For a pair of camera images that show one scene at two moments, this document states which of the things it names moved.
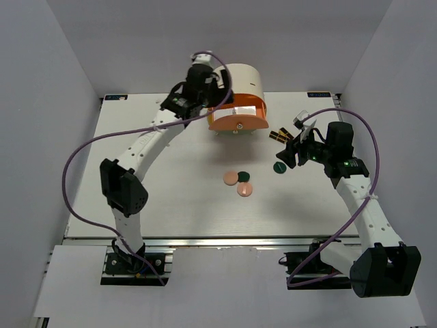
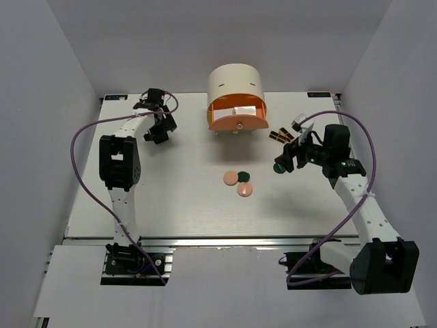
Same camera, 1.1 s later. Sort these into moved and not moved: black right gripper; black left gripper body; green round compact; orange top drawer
Moved: black left gripper body
Not moved: orange top drawer; green round compact; black right gripper
